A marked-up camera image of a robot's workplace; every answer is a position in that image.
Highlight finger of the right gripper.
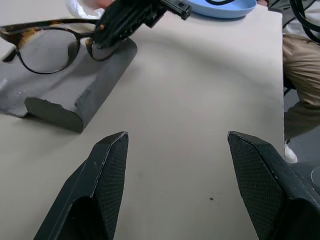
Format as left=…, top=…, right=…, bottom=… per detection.
left=104, top=0, right=166, bottom=49
left=94, top=0, right=141, bottom=50

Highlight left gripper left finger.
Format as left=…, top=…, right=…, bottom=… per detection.
left=33, top=130, right=130, bottom=240

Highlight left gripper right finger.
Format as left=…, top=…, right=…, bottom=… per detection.
left=226, top=130, right=320, bottom=240

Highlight tortoise frame clear glasses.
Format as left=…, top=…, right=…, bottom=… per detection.
left=0, top=17, right=120, bottom=75

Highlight crumpled white tissue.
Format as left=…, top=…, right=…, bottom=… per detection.
left=64, top=0, right=107, bottom=20

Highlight white shoe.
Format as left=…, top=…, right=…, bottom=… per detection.
left=283, top=140, right=299, bottom=165

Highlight blue plate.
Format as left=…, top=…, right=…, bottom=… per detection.
left=184, top=0, right=258, bottom=20

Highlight open grey glasses case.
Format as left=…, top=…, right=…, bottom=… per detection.
left=0, top=32, right=139, bottom=134

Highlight khaki trousers of person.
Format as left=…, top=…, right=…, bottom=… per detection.
left=282, top=33, right=320, bottom=142

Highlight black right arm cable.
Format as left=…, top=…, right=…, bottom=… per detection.
left=288, top=0, right=320, bottom=43

